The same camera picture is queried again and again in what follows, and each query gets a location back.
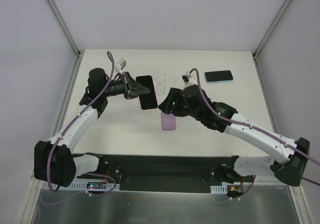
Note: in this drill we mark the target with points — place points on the white cable duct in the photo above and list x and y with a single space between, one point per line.
94 186
223 189

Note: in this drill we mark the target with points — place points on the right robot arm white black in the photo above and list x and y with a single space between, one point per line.
286 158

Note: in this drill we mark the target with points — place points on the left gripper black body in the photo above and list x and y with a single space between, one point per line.
127 85

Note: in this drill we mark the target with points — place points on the right aluminium corner post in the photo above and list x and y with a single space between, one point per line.
272 27

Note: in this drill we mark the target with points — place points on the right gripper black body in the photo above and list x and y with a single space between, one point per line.
176 101

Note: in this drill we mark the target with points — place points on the pink phone case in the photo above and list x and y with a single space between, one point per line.
142 109

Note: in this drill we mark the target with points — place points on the left white cable duct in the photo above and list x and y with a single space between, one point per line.
94 186

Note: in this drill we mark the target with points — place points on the right white cable duct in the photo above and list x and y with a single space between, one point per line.
223 189

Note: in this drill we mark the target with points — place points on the left aluminium corner post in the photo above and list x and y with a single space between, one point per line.
63 27

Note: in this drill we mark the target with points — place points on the purple phone black screen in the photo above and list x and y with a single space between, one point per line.
168 122

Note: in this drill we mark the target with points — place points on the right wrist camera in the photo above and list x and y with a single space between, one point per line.
189 79

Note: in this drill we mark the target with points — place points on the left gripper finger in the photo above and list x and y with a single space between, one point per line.
132 86
132 94

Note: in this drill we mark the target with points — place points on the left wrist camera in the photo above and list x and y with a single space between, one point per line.
120 65

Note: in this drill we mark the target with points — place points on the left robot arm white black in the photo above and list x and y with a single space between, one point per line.
53 160

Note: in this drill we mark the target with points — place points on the black phone in blue case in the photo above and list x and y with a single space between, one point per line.
218 76

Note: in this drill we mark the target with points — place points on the clear purple phone case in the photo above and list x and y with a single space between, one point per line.
159 80

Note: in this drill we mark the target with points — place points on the aluminium corner post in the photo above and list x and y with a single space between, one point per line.
272 27
63 27

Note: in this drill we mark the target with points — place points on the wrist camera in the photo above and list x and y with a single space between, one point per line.
189 79
120 65

